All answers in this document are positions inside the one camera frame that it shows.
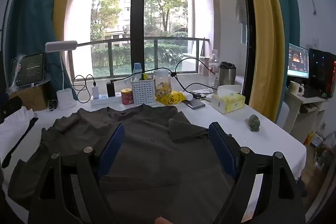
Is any black charger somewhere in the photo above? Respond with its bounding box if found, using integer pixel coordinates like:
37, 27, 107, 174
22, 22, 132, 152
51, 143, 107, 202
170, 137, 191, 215
106, 81, 116, 97

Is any blue-capped bottle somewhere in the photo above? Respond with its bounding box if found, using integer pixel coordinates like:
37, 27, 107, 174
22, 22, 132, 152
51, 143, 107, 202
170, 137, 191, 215
134, 63, 143, 81

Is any dark brown t-shirt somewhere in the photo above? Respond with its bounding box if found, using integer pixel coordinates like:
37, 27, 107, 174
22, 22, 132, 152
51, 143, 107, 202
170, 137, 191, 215
8, 105, 237, 224

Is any looped black charging cable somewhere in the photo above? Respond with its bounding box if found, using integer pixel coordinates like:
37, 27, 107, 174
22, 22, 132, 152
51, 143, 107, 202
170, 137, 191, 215
73, 74, 96, 98

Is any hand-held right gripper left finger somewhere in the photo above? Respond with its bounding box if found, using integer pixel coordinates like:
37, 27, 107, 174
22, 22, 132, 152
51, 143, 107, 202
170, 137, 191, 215
28, 123, 125, 224

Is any yellow tissue box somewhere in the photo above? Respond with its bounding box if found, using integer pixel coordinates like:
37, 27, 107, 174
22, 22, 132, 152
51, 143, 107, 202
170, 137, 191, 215
211, 85, 246, 114

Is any teal curtain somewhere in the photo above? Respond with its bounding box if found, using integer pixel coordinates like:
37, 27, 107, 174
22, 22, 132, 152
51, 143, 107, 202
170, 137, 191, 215
262, 0, 300, 109
5, 0, 76, 101

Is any white side desk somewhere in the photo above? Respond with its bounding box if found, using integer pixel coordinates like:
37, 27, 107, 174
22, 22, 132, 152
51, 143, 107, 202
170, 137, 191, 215
276, 90, 328, 135

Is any green stone figurine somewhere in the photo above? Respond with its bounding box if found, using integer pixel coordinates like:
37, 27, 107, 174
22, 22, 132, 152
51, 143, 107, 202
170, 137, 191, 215
248, 114, 261, 132

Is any black computer tower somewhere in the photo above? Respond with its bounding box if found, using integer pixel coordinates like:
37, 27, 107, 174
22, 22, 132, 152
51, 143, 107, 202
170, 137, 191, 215
308, 48, 336, 98

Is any white desk lamp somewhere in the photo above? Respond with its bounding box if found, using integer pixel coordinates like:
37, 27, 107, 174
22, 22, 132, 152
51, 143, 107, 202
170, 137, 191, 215
45, 41, 78, 110

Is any yellow snack bag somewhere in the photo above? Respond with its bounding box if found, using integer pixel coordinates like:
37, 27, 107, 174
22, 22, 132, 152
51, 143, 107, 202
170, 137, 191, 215
156, 91, 189, 105

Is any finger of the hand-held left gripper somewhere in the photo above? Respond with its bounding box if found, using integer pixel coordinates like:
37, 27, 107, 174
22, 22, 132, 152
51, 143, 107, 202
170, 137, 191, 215
0, 95, 24, 122

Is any red can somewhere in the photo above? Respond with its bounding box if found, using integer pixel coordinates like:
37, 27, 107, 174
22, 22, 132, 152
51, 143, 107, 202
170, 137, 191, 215
121, 88, 134, 105

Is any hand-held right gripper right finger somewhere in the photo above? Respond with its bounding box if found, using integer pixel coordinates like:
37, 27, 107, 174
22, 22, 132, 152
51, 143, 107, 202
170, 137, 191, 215
209, 122, 306, 224

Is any steel kettle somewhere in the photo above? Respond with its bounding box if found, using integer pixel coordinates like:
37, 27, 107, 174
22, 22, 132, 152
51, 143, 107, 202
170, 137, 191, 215
218, 61, 237, 86

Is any white perforated basket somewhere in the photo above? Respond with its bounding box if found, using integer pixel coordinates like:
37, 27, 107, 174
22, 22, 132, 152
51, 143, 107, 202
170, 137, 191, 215
131, 79, 155, 105

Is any balcony railing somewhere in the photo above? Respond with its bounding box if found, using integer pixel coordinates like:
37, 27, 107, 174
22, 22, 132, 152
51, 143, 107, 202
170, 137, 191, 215
70, 38, 210, 76

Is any long black cable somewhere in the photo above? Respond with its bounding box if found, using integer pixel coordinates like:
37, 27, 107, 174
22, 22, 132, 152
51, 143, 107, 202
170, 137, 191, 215
110, 57, 219, 92

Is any white tablecloth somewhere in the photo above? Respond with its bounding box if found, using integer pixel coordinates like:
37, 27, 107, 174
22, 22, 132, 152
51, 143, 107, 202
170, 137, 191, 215
0, 88, 307, 224

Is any white power strip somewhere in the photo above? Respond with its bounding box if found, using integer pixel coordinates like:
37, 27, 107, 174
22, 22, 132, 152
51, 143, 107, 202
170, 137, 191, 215
91, 93, 122, 108

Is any black tablet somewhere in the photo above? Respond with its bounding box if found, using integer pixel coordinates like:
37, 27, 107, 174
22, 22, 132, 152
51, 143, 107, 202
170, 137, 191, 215
10, 52, 46, 88

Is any computer monitor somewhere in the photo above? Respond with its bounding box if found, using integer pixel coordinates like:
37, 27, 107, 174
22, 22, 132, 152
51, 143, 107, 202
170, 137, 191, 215
287, 43, 309, 79

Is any clear plastic water bottle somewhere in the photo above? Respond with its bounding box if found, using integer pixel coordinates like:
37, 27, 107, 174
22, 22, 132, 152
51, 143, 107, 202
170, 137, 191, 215
209, 50, 219, 88

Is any cardboard box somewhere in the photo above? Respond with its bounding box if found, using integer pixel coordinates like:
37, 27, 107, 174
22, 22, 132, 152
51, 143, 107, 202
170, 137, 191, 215
9, 85, 49, 111

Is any black window pillar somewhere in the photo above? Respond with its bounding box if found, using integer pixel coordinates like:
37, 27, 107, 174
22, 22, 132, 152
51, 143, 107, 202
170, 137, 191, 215
130, 0, 146, 77

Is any white mug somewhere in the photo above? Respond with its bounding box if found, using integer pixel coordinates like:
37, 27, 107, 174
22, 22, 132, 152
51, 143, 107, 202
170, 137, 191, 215
288, 81, 305, 97

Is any clear snack jar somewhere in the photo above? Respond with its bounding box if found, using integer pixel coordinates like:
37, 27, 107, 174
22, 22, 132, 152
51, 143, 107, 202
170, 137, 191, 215
154, 69, 171, 97

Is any black strap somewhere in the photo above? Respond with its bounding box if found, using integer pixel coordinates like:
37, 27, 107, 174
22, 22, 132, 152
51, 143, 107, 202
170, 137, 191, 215
1, 117, 39, 168

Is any white garment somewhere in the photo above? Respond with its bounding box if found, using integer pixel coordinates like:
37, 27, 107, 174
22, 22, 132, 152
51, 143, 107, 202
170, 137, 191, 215
0, 106, 42, 161

